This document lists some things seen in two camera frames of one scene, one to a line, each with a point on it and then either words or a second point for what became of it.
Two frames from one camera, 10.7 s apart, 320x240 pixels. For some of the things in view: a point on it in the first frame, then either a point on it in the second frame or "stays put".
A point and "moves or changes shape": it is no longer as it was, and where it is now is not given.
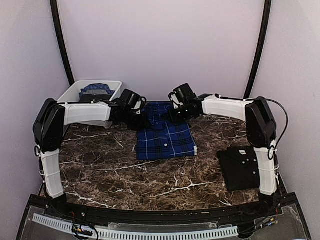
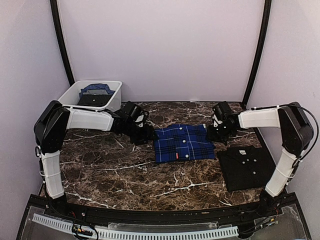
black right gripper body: (184, 115) → (220, 134)
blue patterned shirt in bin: (97, 86) stays put
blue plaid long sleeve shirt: (163, 138) moves or changes shape
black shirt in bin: (89, 97) stays put
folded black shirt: (240, 168) stays put
